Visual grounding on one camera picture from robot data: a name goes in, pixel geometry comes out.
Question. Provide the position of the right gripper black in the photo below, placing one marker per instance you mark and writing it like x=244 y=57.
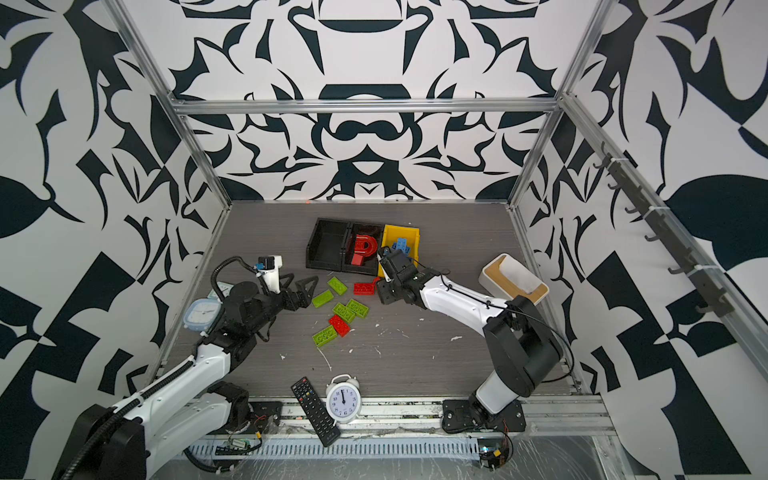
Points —
x=384 y=295

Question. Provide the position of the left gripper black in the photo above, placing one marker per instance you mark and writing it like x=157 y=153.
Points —
x=301 y=298

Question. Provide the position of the green lego top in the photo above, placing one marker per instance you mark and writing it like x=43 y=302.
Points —
x=337 y=286

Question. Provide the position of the green lego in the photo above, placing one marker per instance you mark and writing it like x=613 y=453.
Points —
x=344 y=313
x=358 y=308
x=322 y=299
x=324 y=336
x=337 y=286

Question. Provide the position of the green lego bottom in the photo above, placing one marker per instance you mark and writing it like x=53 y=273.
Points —
x=324 y=336

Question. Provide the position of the red arch lego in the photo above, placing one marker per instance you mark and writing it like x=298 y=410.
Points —
x=365 y=246

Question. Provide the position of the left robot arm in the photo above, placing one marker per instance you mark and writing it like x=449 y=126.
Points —
x=135 y=437

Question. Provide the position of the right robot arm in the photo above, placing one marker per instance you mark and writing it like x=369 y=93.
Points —
x=522 y=347

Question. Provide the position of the blue lego lower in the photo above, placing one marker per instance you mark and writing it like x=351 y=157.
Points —
x=401 y=244

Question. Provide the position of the black bin left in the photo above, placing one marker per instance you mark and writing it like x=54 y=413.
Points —
x=326 y=248

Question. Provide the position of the black bin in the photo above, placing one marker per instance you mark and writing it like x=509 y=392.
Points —
x=370 y=266
x=326 y=248

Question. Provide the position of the yellow bin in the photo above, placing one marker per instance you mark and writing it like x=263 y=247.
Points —
x=392 y=234

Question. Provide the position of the black bin middle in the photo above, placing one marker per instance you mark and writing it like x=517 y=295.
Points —
x=370 y=266

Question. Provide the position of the small green alarm clock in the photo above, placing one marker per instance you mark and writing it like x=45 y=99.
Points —
x=222 y=287

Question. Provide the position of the white tissue box wooden lid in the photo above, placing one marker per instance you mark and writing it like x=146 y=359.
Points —
x=507 y=278

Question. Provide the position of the blue square alarm clock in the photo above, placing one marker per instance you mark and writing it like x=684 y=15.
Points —
x=201 y=314

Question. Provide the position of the white twin-bell alarm clock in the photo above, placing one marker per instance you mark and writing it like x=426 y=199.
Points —
x=343 y=398

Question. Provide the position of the black remote control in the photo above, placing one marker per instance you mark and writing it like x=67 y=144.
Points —
x=316 y=412

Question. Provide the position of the small circuit board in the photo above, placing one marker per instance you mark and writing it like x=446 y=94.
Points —
x=494 y=458

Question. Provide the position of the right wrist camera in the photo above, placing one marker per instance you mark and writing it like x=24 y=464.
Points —
x=385 y=267

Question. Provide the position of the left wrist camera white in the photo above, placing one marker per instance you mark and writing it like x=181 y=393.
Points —
x=269 y=270

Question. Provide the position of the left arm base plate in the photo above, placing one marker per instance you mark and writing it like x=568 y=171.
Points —
x=262 y=417

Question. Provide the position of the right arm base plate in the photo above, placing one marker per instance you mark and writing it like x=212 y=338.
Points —
x=460 y=416

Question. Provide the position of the white cable duct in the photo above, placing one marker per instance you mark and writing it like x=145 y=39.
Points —
x=360 y=448

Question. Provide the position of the black hook rail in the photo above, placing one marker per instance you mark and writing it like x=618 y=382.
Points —
x=669 y=231

